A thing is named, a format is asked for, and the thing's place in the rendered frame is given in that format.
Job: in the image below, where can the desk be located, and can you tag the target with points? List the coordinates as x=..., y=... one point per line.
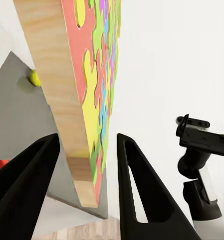
x=26, y=117

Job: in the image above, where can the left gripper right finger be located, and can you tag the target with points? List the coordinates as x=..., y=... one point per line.
x=166, y=220

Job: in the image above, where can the jigsaw puzzle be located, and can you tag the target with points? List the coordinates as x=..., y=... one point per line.
x=74, y=48

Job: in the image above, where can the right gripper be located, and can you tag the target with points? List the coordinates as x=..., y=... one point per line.
x=199, y=144

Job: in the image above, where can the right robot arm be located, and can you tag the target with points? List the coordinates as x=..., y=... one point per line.
x=199, y=193

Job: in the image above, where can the tennis ball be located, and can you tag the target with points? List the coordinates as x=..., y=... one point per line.
x=34, y=78

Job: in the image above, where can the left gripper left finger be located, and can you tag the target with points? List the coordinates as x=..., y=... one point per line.
x=24, y=182

